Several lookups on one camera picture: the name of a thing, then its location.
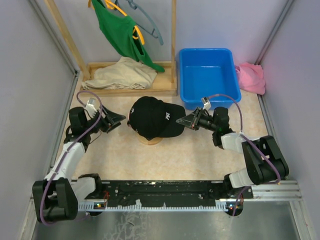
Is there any wooden clothes rack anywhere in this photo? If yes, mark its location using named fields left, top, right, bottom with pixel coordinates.
left=45, top=0, right=178, bottom=97

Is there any pink cloth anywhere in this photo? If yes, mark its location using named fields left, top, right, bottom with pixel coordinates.
left=235, top=62, right=266, bottom=95

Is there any beige cloth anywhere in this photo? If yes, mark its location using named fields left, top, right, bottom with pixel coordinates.
left=81, top=57, right=157, bottom=90

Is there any yellow hanger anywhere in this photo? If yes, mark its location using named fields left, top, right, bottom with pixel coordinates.
left=87, top=0, right=145, bottom=52

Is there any wooden hat stand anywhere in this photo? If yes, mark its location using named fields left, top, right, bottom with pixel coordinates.
left=136, top=134, right=163, bottom=146

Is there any blue plastic bin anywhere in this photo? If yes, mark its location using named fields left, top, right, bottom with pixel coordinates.
left=179, top=48, right=242, bottom=110

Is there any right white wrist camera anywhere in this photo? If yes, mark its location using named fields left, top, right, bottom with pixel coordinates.
left=201, top=97, right=211, bottom=111

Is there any aluminium frame rail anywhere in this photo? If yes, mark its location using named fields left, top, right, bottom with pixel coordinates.
left=78, top=180, right=302, bottom=215

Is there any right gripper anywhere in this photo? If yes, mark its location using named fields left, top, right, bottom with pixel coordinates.
left=176, top=107, right=218, bottom=132

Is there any black cap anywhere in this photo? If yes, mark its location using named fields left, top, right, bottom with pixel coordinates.
left=130, top=96, right=186, bottom=140

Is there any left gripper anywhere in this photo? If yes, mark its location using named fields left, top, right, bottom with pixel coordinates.
left=84, top=104, right=126, bottom=134

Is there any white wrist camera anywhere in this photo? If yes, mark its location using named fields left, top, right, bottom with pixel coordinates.
left=84, top=97, right=99, bottom=118
left=201, top=97, right=211, bottom=111

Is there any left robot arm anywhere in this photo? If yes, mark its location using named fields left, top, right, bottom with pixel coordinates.
left=32, top=104, right=126, bottom=225

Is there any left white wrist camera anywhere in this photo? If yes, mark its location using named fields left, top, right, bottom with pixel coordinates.
left=84, top=97, right=99, bottom=118

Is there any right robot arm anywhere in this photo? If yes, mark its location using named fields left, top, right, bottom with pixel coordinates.
left=176, top=107, right=289, bottom=198

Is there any green tank top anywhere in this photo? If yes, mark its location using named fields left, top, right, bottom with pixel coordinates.
left=91, top=0, right=165, bottom=73

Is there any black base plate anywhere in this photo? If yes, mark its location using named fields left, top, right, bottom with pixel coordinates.
left=84, top=180, right=253, bottom=208

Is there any grey-blue hanger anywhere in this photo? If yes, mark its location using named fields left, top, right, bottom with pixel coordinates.
left=114, top=0, right=164, bottom=46

